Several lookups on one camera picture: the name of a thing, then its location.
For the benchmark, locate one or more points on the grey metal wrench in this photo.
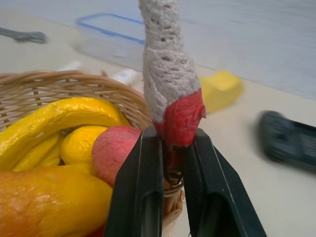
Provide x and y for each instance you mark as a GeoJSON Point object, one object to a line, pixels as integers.
{"type": "Point", "coordinates": [22, 35]}

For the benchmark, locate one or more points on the yellow lemon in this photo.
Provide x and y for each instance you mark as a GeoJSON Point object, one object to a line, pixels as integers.
{"type": "Point", "coordinates": [79, 145]}

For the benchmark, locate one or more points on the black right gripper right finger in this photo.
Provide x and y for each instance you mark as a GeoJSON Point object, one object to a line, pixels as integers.
{"type": "Point", "coordinates": [217, 187]}

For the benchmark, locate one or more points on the dark green flat device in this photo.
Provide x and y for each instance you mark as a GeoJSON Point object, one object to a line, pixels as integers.
{"type": "Point", "coordinates": [288, 140]}

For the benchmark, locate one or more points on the yellow block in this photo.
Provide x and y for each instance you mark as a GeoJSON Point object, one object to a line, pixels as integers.
{"type": "Point", "coordinates": [219, 90]}

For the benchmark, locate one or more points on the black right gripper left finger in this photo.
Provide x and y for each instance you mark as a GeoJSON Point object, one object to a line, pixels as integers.
{"type": "Point", "coordinates": [138, 182]}

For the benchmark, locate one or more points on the pink peach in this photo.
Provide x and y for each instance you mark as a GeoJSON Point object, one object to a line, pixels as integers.
{"type": "Point", "coordinates": [113, 150]}

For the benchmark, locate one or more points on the white and red dragon fruit slice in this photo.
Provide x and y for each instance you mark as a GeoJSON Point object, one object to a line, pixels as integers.
{"type": "Point", "coordinates": [170, 74]}

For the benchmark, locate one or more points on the yellow banana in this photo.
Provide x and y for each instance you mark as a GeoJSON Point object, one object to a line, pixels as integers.
{"type": "Point", "coordinates": [49, 121]}

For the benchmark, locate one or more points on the white tube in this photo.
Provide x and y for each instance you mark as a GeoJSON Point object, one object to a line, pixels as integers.
{"type": "Point", "coordinates": [127, 74]}

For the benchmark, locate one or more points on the orange yellow mango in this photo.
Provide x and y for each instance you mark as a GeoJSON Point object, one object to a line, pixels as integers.
{"type": "Point", "coordinates": [47, 200]}

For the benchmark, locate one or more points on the clear box with blue rim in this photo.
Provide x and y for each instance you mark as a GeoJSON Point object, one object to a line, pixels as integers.
{"type": "Point", "coordinates": [111, 37]}

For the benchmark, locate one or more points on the wicker basket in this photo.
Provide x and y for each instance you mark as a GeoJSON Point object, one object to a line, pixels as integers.
{"type": "Point", "coordinates": [74, 85]}

